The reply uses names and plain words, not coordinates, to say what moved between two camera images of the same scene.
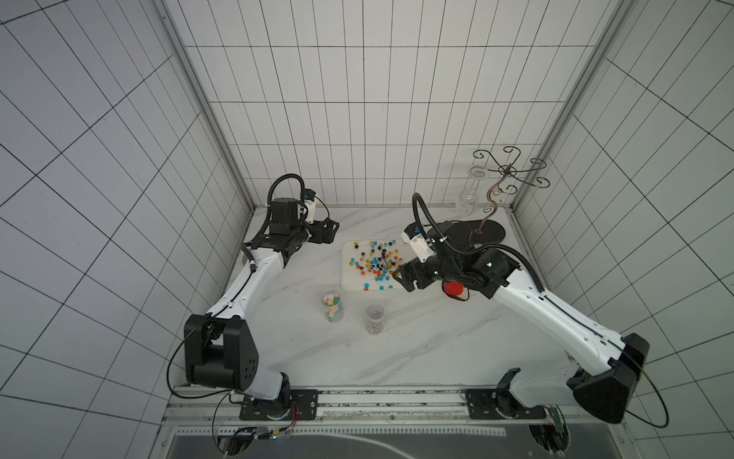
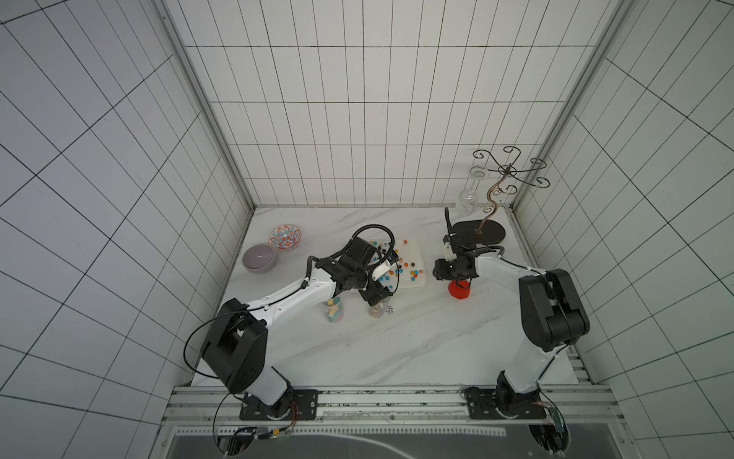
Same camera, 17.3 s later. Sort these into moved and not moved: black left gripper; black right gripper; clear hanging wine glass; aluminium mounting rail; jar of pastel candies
Moved: black right gripper; black left gripper
Not moved: aluminium mounting rail; clear hanging wine glass; jar of pastel candies
